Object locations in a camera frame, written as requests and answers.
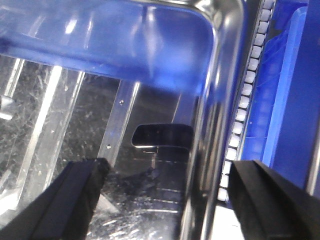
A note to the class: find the blue lower right bin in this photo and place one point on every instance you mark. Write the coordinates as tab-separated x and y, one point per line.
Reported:
283	125

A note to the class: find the white roller track rail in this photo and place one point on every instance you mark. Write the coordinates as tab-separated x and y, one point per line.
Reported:
246	87

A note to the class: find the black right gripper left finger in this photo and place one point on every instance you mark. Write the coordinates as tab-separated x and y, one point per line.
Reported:
65	209

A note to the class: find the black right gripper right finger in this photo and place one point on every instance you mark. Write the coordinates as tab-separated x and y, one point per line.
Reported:
269	207

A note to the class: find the silver steel tray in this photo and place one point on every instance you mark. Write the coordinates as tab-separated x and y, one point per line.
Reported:
148	85

